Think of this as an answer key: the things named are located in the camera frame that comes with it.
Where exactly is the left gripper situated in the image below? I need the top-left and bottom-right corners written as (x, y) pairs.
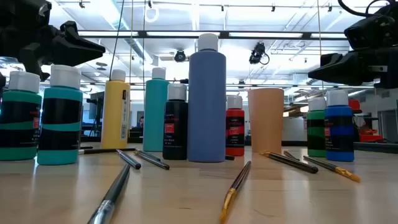
top-left (0, 21), bottom-right (106, 82)

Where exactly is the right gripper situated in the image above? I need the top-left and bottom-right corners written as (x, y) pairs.
top-left (307, 46), bottom-right (398, 91)

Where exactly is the small royal blue paint bottle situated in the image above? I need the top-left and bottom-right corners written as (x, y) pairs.
top-left (323, 89), bottom-right (355, 162)

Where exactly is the small turquoise paint bottle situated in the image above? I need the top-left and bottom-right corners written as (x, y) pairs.
top-left (37, 64), bottom-right (84, 166)

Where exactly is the large yellow paint bottle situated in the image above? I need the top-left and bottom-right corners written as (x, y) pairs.
top-left (100, 69), bottom-right (131, 149)

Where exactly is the peach plastic cup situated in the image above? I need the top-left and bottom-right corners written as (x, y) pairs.
top-left (248, 87), bottom-right (285, 154)

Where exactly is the small sea green paint bottle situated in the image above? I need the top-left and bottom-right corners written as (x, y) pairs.
top-left (0, 70), bottom-right (42, 162)

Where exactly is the black gold-ferrule paintbrush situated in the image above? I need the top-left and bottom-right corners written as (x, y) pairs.
top-left (282, 150), bottom-right (301, 162)
top-left (302, 155), bottom-right (363, 184)
top-left (259, 150), bottom-right (320, 175)

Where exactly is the large teal paint bottle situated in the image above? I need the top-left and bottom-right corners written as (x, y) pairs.
top-left (142, 67), bottom-right (170, 152)

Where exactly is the small red paint bottle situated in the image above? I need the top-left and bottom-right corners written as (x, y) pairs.
top-left (225, 95), bottom-right (246, 157)

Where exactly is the thin dark-handled paintbrush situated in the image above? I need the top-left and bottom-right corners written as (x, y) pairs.
top-left (115, 149), bottom-right (142, 170)
top-left (134, 151), bottom-right (171, 171)
top-left (134, 148), bottom-right (162, 162)

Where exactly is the small black paint bottle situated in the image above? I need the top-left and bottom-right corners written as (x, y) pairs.
top-left (162, 82), bottom-right (189, 161)

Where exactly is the large periwinkle paint bottle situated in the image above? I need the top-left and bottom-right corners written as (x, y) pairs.
top-left (187, 33), bottom-right (227, 163)

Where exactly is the thick grey silver-ferrule paintbrush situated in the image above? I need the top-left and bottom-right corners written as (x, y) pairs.
top-left (87, 164), bottom-right (131, 224)

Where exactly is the long brown gold-ferrule paintbrush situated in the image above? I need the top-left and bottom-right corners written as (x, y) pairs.
top-left (219, 160), bottom-right (252, 224)

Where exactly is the black monitor on stand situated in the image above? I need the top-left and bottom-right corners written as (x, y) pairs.
top-left (86, 91), bottom-right (105, 138)

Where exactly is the red storage shelf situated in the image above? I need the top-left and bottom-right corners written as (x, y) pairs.
top-left (348, 98), bottom-right (385, 144)

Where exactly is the person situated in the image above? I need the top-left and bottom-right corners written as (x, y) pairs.
top-left (130, 115), bottom-right (145, 131)

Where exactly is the black metal crossbar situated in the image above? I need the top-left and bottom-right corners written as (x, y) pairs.
top-left (77, 30), bottom-right (351, 40)

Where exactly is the black hanging cable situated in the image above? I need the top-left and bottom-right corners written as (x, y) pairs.
top-left (108, 0), bottom-right (126, 82)

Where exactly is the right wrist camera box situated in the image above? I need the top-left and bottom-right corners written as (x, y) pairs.
top-left (343, 14), bottom-right (398, 50)

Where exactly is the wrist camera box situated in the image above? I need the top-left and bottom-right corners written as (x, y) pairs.
top-left (0, 0), bottom-right (52, 30)
top-left (343, 14), bottom-right (398, 50)

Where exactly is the thin yellow hanging cord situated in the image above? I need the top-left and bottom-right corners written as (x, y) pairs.
top-left (129, 0), bottom-right (134, 84)

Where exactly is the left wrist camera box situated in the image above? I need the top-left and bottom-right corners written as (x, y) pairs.
top-left (0, 0), bottom-right (52, 30)

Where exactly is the white hanging ring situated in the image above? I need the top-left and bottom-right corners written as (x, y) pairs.
top-left (144, 4), bottom-right (160, 24)

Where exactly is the black hanging camera with cable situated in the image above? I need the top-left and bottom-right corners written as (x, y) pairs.
top-left (248, 42), bottom-right (271, 65)

